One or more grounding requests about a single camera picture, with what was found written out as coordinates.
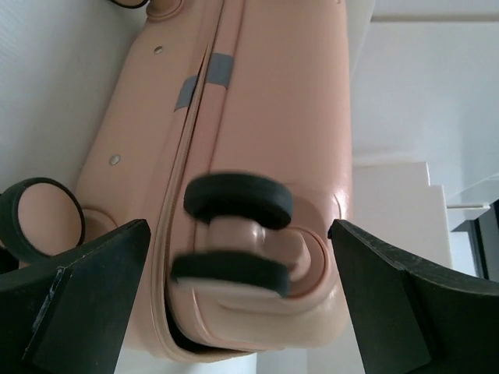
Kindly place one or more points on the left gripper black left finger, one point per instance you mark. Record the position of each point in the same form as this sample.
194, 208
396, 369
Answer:
69, 314

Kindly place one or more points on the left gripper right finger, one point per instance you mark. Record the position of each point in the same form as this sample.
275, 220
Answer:
411, 315

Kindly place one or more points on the pink hard-shell suitcase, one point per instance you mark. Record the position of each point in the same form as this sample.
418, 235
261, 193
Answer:
229, 132

